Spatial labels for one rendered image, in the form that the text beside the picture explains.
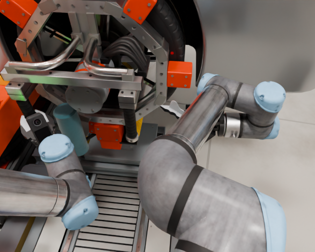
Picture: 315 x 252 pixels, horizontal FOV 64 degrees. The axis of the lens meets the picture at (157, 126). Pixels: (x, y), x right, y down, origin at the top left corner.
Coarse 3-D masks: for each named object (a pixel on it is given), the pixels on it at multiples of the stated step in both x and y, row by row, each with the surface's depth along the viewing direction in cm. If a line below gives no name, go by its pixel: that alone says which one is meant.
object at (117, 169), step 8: (160, 128) 170; (80, 160) 153; (88, 160) 153; (88, 168) 150; (96, 168) 149; (104, 168) 148; (112, 168) 147; (120, 168) 146; (128, 168) 149; (136, 168) 149; (136, 176) 151
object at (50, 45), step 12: (60, 12) 108; (48, 24) 94; (60, 24) 113; (108, 24) 90; (36, 36) 95; (48, 36) 103; (60, 36) 97; (108, 36) 94; (132, 36) 93; (48, 48) 105; (60, 48) 114; (72, 60) 103; (120, 60) 101; (144, 84) 119; (108, 96) 122; (144, 96) 111
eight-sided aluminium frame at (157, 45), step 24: (48, 0) 75; (72, 0) 75; (96, 0) 74; (120, 0) 76; (144, 24) 82; (24, 48) 89; (168, 48) 89; (48, 96) 106; (96, 120) 114; (120, 120) 112
